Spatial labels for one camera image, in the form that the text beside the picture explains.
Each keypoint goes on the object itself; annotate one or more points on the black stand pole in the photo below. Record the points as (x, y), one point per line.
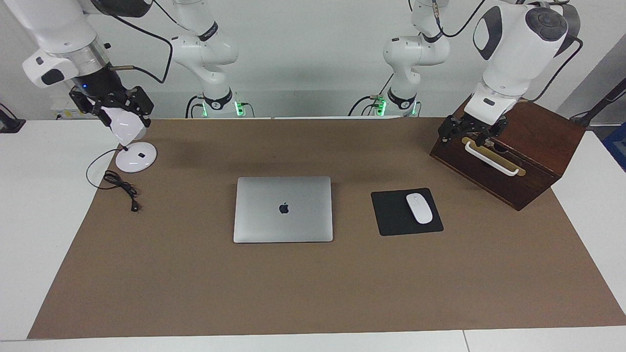
(599, 105)

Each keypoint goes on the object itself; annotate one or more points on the white computer mouse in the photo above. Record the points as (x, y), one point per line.
(419, 209)

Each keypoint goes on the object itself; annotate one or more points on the dark brown wooden box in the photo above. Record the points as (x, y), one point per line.
(538, 146)

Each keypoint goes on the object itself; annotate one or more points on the white power strip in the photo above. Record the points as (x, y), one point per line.
(61, 110)

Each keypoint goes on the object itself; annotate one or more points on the silver grey laptop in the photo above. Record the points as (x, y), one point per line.
(283, 220)

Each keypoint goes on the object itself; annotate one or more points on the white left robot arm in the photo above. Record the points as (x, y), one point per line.
(513, 58)

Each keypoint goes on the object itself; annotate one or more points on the black mouse pad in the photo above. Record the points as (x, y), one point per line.
(391, 215)

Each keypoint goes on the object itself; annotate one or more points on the brown table mat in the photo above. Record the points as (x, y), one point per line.
(313, 283)

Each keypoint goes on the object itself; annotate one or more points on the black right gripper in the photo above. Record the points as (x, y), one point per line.
(100, 83)

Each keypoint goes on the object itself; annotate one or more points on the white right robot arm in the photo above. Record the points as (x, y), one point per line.
(205, 54)

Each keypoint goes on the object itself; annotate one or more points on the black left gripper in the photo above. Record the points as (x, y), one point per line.
(473, 126)

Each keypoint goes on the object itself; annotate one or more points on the black clamp mount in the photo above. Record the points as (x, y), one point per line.
(7, 122)

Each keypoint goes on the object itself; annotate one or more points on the blue object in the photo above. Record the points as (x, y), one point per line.
(618, 144)

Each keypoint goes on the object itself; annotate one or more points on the white desk lamp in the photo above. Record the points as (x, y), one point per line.
(137, 157)

